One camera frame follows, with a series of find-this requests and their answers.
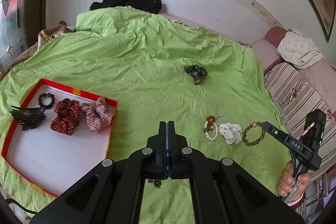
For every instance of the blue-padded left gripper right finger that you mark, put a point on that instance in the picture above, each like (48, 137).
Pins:
(175, 143)

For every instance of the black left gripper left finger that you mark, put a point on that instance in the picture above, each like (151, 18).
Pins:
(156, 163)

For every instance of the blue strap wristwatch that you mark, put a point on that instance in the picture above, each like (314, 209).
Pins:
(156, 182)

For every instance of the pink checkered scrunchie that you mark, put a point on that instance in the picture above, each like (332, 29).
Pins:
(97, 114)

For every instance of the red dotted scrunchie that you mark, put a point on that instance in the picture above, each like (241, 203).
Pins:
(67, 116)

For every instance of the black claw hair clip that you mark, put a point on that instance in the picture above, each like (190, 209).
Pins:
(28, 118)

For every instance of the person right hand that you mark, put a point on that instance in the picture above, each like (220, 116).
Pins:
(286, 183)

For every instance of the white floral scrunchie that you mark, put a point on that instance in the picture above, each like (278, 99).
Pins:
(232, 133)

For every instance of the pink striped mattress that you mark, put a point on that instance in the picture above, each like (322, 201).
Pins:
(238, 90)

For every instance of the dark grey scrunchie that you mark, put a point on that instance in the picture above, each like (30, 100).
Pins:
(196, 72)

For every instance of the green bed sheet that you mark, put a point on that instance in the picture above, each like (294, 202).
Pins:
(113, 53)

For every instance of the red white cardboard tray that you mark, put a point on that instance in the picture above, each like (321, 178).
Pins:
(50, 160)

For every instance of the white floral pillow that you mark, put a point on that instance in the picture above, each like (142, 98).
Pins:
(299, 50)

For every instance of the black garment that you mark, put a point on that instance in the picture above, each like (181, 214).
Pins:
(152, 6)

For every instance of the brown quilted blanket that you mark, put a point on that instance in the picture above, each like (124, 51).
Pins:
(29, 52)

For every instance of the tiger print cloth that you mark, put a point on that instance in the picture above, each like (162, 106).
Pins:
(48, 34)

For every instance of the stained glass door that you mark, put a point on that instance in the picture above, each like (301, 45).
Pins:
(13, 36)

